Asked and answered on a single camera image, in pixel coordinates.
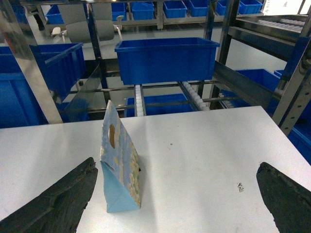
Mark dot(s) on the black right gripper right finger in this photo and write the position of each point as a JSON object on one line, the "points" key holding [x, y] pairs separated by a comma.
{"points": [[287, 201]]}

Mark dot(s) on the white roller track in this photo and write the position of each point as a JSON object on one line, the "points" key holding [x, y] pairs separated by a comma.
{"points": [[192, 96]]}

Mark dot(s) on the steel perforated rack post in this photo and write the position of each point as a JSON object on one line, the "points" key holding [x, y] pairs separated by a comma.
{"points": [[294, 87]]}

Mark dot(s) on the blue bin left on rack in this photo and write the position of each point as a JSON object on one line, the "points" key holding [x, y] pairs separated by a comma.
{"points": [[62, 66]]}

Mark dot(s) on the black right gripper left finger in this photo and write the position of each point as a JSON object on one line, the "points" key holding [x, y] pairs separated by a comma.
{"points": [[59, 208]]}

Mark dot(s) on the blue bin centre on rollers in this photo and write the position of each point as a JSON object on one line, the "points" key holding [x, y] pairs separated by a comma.
{"points": [[161, 60]]}

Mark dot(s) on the flower gift bag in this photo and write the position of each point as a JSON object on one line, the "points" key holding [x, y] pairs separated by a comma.
{"points": [[120, 165]]}

